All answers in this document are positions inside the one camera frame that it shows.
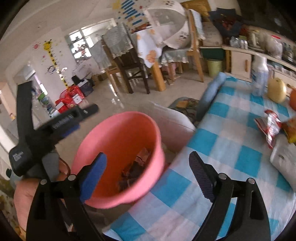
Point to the green waste bin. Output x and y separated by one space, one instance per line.
214 68

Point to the person's left forearm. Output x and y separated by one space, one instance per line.
23 199

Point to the dark patterned floor rug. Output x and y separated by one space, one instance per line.
185 107

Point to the pink plastic basin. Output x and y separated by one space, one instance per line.
115 143

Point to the dark wooden chair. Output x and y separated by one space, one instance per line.
124 62

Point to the floral cloth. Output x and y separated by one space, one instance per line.
9 206

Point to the white plastic bottle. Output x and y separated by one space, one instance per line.
260 74

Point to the light wooden chair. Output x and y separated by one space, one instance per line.
195 46

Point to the blue checkered tablecloth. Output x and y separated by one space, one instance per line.
231 143

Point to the clear plastic bag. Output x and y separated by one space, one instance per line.
274 46

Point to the dark flower bouquet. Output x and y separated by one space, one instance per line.
229 23

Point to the red gift boxes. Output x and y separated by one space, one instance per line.
69 99

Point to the blue chair back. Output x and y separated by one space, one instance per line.
212 92

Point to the small yellow pear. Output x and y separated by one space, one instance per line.
277 90

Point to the giraffe height wall sticker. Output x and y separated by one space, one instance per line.
54 60

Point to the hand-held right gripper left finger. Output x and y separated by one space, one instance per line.
92 178

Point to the white mesh food cover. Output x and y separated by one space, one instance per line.
166 25

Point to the white electric kettle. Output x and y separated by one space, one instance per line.
254 38

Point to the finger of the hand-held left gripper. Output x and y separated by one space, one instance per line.
25 111
69 126

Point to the cream low cabinet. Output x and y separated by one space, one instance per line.
240 62

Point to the orange print table cover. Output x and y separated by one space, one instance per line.
148 48

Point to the crumpled yellow wrapper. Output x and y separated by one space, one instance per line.
290 129

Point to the crushed white milk carton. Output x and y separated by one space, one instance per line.
284 157

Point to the red snack bag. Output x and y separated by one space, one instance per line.
269 127

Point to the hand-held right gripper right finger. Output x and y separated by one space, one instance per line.
202 178

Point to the blue striped wall chart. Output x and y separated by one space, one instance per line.
129 11

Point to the red apple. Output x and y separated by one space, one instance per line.
293 99

